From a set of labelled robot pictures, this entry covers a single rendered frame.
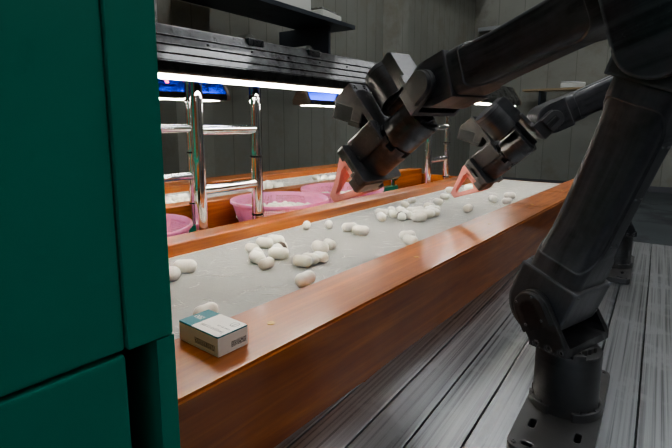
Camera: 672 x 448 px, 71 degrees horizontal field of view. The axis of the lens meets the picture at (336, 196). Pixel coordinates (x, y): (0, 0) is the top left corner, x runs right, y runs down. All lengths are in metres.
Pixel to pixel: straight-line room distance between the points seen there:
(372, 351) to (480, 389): 0.13
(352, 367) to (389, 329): 0.08
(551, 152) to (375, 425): 7.82
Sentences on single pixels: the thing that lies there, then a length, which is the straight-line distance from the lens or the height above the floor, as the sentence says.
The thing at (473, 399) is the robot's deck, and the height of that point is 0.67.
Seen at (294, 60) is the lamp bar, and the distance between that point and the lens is 0.88.
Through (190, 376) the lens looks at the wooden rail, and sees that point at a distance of 0.43.
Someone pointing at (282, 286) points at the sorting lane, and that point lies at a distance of 0.69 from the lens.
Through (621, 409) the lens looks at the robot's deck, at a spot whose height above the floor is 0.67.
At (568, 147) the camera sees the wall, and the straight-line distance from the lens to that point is 8.20.
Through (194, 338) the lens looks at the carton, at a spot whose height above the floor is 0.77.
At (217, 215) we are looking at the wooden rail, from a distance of 1.33.
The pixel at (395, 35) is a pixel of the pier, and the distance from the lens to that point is 5.67.
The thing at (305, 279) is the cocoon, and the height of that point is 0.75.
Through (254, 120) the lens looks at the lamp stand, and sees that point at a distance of 1.04.
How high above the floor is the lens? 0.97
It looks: 9 degrees down
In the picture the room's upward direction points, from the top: straight up
